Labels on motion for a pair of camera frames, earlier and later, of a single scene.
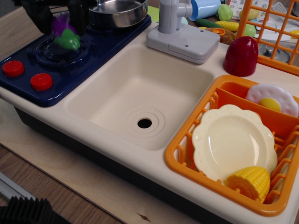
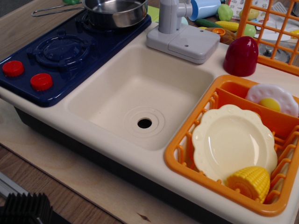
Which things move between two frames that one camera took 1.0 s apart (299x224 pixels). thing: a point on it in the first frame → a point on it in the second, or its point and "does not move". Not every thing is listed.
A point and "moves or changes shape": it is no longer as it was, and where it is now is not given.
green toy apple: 249,30 does not move
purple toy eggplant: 64,34 moves or changes shape
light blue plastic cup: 202,9 does not move
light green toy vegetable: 224,12 does not move
